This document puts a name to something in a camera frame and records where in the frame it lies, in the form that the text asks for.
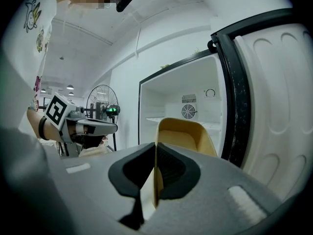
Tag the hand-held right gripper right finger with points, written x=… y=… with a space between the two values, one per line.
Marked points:
x=176 y=172

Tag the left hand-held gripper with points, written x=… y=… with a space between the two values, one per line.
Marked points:
x=56 y=110

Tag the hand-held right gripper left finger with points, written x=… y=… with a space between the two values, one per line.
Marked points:
x=132 y=170

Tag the yellow plastic tray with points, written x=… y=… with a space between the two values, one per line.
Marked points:
x=181 y=136

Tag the black mini fridge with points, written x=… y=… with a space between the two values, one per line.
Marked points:
x=281 y=94

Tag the person's left forearm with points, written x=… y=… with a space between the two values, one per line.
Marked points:
x=52 y=132

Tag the person's left hand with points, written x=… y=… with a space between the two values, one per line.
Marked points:
x=91 y=141

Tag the black standing fan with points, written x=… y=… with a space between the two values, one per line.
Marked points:
x=111 y=110

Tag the black wristband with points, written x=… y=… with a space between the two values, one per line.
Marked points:
x=41 y=131

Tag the green plant in white pot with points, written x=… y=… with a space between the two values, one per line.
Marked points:
x=166 y=66

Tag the person's light grey trousers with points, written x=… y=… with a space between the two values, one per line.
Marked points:
x=19 y=168

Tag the white printed t-shirt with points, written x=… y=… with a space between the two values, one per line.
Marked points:
x=22 y=57

